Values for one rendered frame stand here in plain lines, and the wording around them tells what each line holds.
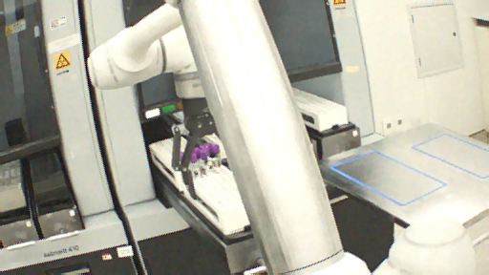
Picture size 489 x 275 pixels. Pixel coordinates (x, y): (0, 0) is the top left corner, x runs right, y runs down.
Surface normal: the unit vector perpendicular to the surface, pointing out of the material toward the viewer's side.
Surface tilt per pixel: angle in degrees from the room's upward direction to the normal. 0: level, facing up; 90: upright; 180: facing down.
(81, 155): 90
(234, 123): 78
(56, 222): 90
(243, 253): 90
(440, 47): 90
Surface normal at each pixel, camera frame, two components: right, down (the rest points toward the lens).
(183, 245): 0.37, 0.21
